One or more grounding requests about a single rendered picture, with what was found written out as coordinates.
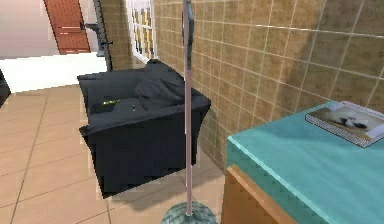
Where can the small green item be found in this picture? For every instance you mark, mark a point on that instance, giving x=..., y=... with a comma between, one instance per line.
x=111, y=102

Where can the black furniture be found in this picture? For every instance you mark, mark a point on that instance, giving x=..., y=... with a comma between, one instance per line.
x=3, y=88

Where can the black armchair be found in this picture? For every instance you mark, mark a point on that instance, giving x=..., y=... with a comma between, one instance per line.
x=140, y=156

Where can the red-brown room door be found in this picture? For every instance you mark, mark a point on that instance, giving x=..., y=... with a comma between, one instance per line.
x=68, y=26

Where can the dark grey cushion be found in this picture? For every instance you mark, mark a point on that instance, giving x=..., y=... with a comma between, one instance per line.
x=159, y=87

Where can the teal top wooden table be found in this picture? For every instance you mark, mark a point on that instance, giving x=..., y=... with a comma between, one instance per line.
x=310, y=176

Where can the white framed window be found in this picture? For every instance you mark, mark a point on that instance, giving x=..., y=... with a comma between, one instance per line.
x=142, y=30

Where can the book with panda cover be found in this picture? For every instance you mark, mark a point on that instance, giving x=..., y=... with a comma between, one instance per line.
x=346, y=124

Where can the dark grey open door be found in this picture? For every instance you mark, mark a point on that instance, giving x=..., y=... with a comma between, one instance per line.
x=101, y=31

